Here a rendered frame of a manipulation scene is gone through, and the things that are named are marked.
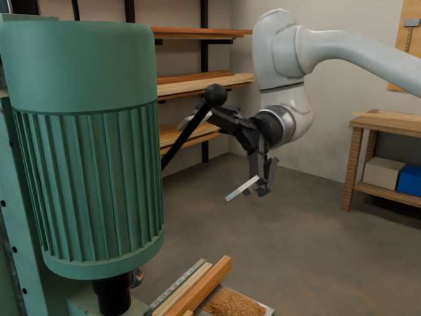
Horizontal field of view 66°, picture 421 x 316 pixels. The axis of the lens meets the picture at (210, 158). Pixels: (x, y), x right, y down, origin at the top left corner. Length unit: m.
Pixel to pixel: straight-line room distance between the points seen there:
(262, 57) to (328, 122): 3.07
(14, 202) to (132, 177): 0.21
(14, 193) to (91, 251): 0.16
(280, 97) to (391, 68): 0.21
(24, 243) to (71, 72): 0.31
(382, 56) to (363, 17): 2.93
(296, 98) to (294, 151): 3.30
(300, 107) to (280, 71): 0.09
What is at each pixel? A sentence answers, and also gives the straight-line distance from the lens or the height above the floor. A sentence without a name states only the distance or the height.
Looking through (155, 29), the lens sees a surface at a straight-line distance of 2.79.
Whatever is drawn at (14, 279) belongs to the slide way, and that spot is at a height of 1.10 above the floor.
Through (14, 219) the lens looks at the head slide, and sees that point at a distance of 0.59.
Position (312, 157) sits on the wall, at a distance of 3.95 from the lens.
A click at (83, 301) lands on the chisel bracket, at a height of 1.07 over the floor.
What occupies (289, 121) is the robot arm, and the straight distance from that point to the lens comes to 0.69.
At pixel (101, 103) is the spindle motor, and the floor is 1.42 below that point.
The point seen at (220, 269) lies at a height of 0.94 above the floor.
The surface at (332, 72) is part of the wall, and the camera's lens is 3.71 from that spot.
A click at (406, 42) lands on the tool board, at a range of 3.48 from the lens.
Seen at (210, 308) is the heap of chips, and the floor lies 0.91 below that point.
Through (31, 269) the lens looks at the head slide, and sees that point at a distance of 0.61.
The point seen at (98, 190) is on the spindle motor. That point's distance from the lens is 0.40.
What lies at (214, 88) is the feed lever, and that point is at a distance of 0.47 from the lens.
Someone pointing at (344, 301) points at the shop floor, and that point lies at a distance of 2.30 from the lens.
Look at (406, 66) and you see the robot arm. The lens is 0.70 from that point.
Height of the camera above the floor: 1.49
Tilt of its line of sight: 20 degrees down
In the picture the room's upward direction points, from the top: straight up
